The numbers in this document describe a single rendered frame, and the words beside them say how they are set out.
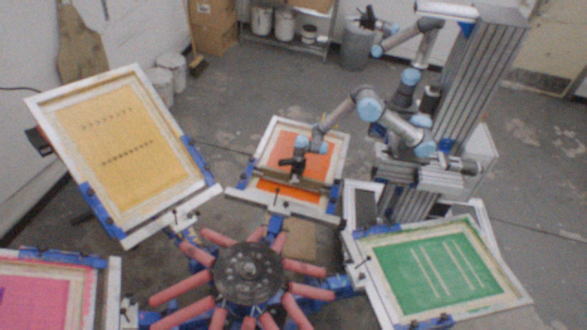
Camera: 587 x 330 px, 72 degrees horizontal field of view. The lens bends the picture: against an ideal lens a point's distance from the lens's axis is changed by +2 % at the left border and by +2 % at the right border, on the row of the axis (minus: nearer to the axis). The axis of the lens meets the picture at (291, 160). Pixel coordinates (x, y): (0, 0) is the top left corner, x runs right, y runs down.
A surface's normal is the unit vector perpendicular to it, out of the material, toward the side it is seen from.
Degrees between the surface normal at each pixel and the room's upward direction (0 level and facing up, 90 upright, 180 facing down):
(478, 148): 0
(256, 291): 0
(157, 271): 0
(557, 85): 90
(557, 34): 90
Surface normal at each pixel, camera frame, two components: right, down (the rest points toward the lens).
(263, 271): 0.11, -0.71
